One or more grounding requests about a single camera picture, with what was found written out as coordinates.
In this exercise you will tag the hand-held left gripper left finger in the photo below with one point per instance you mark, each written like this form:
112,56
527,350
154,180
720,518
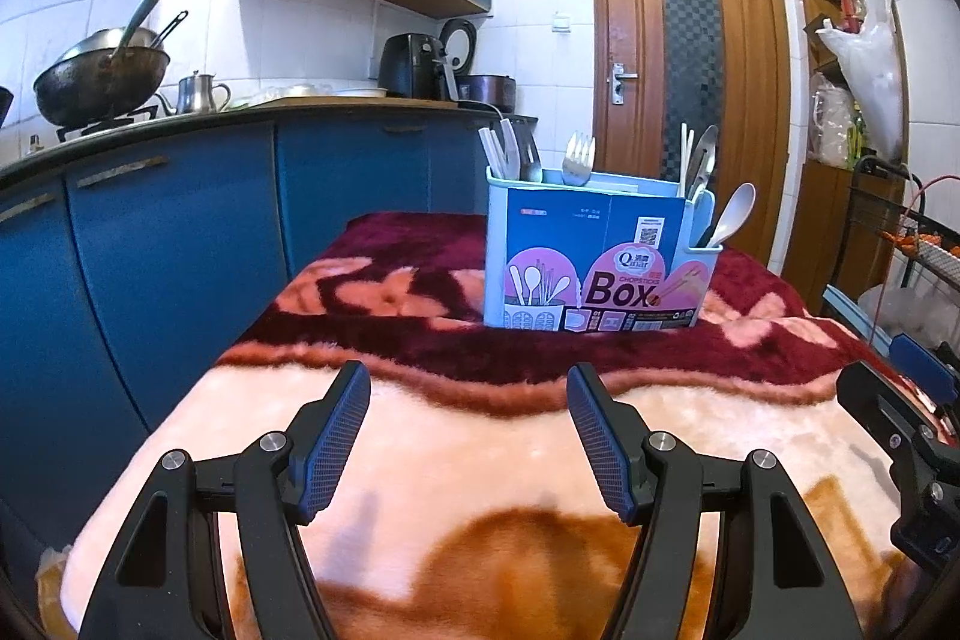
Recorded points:
334,445

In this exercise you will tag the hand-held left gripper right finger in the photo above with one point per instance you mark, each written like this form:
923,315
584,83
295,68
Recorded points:
607,452

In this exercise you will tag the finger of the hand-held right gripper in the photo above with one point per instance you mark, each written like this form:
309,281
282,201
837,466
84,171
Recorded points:
877,400
926,366

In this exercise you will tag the light blue utensil holder box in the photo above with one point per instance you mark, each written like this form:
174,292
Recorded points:
555,235

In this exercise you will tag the cream plastic spoon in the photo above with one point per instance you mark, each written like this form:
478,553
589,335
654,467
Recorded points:
739,205

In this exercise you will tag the stainless steel tongs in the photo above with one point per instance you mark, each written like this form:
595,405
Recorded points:
705,149

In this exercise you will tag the cream plastic fork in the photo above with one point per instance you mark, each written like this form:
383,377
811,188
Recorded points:
510,153

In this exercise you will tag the clear plastic bag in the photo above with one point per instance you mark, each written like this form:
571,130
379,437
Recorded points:
900,306

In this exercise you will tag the light blue flat box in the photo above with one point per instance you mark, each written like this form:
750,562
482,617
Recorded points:
855,314

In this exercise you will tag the white mesh basket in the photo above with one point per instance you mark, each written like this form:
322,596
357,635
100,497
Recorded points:
930,250

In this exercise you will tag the red and pink floral blanket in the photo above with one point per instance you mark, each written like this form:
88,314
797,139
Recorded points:
450,460

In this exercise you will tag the black metal rack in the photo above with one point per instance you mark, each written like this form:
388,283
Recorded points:
862,197

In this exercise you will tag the blue kitchen base cabinet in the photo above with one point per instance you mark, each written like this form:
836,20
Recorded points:
150,272

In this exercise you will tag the brown wooden door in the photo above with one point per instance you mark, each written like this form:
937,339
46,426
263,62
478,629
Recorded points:
622,197

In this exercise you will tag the white plastic bag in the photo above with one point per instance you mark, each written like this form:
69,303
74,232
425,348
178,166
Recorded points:
874,78

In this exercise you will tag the stainless steel kettle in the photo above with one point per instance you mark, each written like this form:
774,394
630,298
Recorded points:
195,94

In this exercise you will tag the black rice cooker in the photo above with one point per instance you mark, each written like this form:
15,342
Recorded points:
487,89

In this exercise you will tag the black air fryer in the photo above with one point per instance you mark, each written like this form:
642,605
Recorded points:
409,66

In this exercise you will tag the gas stove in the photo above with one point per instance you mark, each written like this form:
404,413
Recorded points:
105,124

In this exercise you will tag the black wok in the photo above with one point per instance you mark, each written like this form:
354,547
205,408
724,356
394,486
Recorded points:
97,81

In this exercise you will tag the steel skimmer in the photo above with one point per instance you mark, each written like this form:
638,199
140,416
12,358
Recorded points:
169,29

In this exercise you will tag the steel ladle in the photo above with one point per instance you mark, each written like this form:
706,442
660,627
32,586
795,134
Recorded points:
142,14

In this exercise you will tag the wooden wall shelf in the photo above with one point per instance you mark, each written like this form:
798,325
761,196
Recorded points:
817,220

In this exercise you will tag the white wall switch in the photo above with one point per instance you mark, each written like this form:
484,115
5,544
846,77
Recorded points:
561,22

